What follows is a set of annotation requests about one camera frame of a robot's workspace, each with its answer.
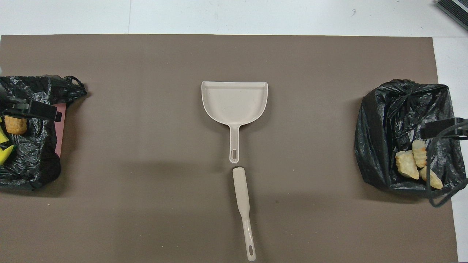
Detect pink bin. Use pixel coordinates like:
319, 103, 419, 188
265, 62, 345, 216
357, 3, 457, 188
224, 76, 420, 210
54, 103, 67, 158

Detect beige plastic dustpan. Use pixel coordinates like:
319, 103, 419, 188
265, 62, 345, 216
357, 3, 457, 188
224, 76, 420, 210
201, 81, 269, 164

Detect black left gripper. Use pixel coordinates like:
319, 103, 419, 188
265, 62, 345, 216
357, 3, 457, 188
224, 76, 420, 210
3, 98, 63, 123

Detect black trash bag over pink bin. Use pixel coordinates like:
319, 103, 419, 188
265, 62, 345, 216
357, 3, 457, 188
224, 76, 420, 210
0, 75, 88, 191

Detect large striped orange bread piece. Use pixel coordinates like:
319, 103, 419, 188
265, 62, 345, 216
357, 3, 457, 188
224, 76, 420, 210
420, 166, 444, 190

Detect small striped orange bread piece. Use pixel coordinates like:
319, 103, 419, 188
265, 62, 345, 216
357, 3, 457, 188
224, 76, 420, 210
412, 140, 427, 168

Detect brown table mat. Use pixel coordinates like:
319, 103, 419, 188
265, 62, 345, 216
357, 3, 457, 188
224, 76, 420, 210
0, 34, 460, 263

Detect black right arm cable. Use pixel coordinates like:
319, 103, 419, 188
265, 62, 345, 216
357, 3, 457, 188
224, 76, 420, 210
426, 121, 468, 208

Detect brown bread nugget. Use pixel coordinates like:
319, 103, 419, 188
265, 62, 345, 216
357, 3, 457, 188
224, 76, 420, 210
4, 116, 27, 136

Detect black trash bag bin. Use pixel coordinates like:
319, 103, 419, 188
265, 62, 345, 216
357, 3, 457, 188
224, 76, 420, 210
354, 79, 468, 199

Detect pale torn bread piece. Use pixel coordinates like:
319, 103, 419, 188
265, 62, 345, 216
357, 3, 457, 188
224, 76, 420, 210
396, 150, 420, 180

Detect beige hand brush black bristles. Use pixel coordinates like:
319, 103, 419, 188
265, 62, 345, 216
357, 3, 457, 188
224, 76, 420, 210
233, 167, 257, 262

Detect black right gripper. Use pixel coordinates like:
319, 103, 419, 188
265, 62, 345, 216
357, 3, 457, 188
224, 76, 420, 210
420, 118, 468, 139

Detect dark ridged panel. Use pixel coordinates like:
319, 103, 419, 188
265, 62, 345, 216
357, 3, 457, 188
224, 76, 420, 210
435, 0, 468, 21

